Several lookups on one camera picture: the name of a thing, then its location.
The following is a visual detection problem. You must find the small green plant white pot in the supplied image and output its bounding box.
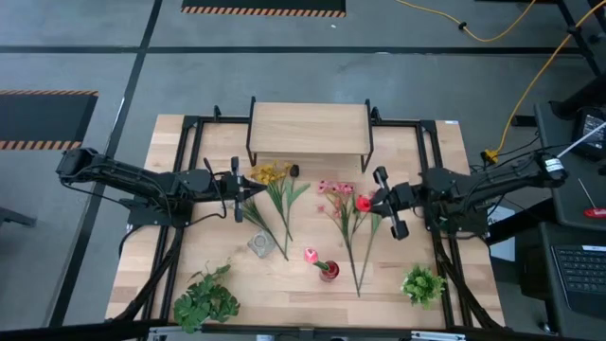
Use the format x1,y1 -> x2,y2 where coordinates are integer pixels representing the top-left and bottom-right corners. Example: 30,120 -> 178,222
400,263 -> 448,311

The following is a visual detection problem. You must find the yellow extension cable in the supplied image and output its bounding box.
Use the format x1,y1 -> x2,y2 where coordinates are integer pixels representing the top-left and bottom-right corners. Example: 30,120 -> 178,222
394,0 -> 606,165

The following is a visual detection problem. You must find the dark green monstera plant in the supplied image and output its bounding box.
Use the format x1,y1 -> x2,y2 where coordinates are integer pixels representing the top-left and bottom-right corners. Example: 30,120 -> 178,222
171,261 -> 241,334

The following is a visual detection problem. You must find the grey metal stand foot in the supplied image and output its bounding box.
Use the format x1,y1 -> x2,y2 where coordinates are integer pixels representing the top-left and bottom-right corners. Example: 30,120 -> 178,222
0,206 -> 38,229

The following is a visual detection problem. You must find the black desk with laptop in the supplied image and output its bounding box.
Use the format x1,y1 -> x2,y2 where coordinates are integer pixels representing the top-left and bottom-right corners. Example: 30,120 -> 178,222
513,221 -> 606,340

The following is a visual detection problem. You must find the black cable bundle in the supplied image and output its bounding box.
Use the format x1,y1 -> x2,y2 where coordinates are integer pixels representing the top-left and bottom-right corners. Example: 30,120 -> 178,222
112,225 -> 187,324
431,234 -> 504,332

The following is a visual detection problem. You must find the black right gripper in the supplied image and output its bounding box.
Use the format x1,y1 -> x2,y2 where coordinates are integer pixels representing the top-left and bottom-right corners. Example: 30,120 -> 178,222
370,165 -> 423,241

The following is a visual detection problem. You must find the wooden shelf with black legs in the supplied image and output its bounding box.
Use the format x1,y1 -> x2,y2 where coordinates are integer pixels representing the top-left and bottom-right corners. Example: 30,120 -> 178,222
244,96 -> 376,174

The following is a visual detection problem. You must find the white paper sheet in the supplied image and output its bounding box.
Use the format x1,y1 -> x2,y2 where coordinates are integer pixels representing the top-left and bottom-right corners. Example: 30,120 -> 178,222
486,204 -> 518,264

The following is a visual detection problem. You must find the black laptop keyboard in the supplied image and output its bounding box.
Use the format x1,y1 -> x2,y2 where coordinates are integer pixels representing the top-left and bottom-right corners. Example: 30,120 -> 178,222
550,242 -> 606,319

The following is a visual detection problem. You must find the black aluminium table frame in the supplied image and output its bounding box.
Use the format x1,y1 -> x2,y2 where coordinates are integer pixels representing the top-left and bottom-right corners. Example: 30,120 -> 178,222
141,104 -> 479,332

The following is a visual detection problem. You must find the white cable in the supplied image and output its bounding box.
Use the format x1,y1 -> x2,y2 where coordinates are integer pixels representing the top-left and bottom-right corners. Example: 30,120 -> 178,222
557,121 -> 606,159

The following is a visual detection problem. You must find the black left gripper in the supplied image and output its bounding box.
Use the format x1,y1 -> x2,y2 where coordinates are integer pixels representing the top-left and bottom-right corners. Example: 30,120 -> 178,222
207,155 -> 267,224

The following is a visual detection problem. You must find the pink blossom spray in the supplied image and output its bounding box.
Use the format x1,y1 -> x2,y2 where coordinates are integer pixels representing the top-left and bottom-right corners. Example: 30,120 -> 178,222
315,178 -> 361,298

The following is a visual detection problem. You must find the pink artificial tulip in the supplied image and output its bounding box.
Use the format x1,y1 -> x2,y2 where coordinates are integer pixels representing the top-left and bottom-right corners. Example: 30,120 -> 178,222
303,247 -> 332,274

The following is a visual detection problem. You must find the black desk with tablet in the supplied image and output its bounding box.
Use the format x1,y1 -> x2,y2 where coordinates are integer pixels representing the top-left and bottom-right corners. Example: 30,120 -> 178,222
533,101 -> 606,232

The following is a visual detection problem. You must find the red ribbed glass vase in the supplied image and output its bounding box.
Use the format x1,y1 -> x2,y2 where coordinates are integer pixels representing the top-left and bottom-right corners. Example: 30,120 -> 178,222
318,259 -> 341,283

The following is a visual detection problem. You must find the black overhead rig frame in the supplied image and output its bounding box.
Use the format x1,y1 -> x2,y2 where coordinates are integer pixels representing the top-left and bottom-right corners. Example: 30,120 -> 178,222
0,317 -> 606,341

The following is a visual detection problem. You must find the clear cut-glass vase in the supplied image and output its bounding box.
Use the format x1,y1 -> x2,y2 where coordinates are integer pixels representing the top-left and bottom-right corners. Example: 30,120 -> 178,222
246,229 -> 276,260

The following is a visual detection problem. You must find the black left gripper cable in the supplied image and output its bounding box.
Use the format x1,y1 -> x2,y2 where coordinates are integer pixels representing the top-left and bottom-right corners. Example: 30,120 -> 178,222
187,156 -> 229,227

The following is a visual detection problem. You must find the black hazard-striped floor mat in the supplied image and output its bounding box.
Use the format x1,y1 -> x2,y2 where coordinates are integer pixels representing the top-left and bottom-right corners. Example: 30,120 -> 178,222
180,0 -> 348,19
0,89 -> 100,152

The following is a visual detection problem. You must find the black equipment stand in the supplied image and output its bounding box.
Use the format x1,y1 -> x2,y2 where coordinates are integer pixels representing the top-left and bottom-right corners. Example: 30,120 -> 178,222
548,0 -> 606,122

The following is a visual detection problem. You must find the yellow artificial flower bunch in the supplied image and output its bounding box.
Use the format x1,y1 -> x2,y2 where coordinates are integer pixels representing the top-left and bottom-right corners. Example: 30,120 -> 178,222
249,159 -> 294,242

